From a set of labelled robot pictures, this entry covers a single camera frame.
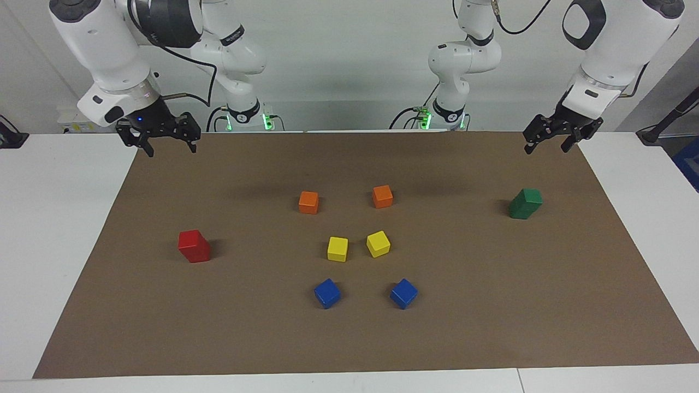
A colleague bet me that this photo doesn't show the brown paper table mat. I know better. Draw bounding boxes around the brown paper table mat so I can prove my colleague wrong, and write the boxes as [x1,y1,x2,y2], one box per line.
[33,130,699,379]

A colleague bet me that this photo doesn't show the black base cable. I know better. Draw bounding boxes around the black base cable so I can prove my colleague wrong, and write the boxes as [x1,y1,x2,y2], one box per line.
[389,82,440,130]

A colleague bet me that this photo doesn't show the blue floor object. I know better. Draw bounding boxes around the blue floor object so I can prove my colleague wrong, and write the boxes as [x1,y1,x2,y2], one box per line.
[673,136,699,193]

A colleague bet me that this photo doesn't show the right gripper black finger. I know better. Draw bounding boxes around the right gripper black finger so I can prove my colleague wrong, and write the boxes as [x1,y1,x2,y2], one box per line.
[174,112,201,153]
[116,121,155,158]

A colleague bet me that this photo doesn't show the white power strip box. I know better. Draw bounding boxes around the white power strip box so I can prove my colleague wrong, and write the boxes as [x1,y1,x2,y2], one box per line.
[57,105,120,134]

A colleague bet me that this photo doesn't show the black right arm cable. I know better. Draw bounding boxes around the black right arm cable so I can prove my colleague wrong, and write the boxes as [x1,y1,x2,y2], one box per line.
[153,41,218,107]

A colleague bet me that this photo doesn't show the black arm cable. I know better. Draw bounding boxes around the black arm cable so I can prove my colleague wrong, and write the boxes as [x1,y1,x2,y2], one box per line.
[153,41,218,107]
[491,0,650,99]

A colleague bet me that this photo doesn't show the black stand base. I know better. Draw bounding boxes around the black stand base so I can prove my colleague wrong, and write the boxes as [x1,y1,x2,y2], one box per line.
[0,115,29,149]

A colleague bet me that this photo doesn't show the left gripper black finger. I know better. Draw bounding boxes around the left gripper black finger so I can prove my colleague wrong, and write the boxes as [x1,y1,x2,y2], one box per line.
[523,114,563,155]
[561,117,604,153]

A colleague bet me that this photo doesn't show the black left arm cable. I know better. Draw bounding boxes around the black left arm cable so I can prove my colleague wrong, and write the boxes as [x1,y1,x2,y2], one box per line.
[491,0,650,99]

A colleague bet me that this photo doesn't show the yellow wooden cube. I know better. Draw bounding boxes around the yellow wooden cube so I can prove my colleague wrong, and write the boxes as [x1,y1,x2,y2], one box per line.
[327,236,349,263]
[366,230,392,258]

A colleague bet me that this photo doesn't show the black pole stand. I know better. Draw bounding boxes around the black pole stand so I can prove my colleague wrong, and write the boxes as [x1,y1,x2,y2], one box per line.
[636,86,699,146]

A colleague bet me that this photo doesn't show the blue wooden cube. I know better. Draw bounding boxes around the blue wooden cube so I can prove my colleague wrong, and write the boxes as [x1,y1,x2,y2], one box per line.
[389,278,419,310]
[313,278,342,310]

